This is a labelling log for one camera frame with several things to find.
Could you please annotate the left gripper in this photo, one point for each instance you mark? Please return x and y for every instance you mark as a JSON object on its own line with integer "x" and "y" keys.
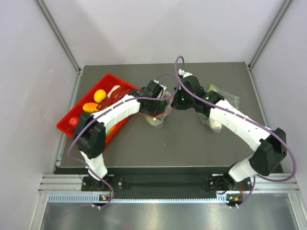
{"x": 155, "y": 111}

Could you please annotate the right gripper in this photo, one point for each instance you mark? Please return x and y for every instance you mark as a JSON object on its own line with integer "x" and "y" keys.
{"x": 175, "y": 104}

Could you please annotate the clear zip bag red slider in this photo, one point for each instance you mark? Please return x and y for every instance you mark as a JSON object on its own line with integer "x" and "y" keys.
{"x": 168, "y": 109}

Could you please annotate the fake cabbage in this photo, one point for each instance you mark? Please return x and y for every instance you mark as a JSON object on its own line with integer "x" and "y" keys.
{"x": 155, "y": 121}

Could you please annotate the fake green pepper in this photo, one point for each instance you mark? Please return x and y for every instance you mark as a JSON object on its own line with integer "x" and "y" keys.
{"x": 163, "y": 104}

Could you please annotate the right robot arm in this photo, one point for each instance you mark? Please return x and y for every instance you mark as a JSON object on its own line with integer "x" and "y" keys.
{"x": 268, "y": 151}

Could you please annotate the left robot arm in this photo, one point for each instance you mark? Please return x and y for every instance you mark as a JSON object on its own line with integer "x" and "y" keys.
{"x": 90, "y": 133}

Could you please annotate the fake green cucumber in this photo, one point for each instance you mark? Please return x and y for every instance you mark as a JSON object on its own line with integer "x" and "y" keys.
{"x": 204, "y": 118}

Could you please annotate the fake white radish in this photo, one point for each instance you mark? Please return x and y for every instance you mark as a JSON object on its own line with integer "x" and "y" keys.
{"x": 114, "y": 92}

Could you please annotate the fake leek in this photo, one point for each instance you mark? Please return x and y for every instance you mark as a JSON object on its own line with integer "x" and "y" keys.
{"x": 215, "y": 125}

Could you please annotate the fake mango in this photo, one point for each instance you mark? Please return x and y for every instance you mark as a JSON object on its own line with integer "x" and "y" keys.
{"x": 110, "y": 131}

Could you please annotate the fake lemon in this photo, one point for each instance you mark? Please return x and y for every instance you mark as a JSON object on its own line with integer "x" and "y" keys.
{"x": 99, "y": 96}

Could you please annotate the fake orange fruit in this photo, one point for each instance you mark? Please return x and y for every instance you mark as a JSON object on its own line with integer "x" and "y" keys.
{"x": 91, "y": 107}

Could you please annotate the fake red apple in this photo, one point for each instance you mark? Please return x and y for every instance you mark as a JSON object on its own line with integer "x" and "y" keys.
{"x": 73, "y": 121}

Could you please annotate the red plastic bin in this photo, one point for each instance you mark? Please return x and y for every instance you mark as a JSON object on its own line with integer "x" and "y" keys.
{"x": 106, "y": 92}

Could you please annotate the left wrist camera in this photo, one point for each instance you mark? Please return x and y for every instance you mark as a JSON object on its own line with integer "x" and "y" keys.
{"x": 161, "y": 89}

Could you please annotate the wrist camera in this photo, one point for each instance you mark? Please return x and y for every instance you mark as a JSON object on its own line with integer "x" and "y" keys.
{"x": 183, "y": 74}
{"x": 161, "y": 89}

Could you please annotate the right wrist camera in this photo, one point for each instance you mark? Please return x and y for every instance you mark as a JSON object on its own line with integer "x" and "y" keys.
{"x": 183, "y": 74}

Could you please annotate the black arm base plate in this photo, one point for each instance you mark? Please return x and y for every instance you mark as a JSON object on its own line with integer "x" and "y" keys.
{"x": 167, "y": 182}

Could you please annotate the grey cable duct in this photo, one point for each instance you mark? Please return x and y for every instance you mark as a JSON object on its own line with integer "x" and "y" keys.
{"x": 101, "y": 199}

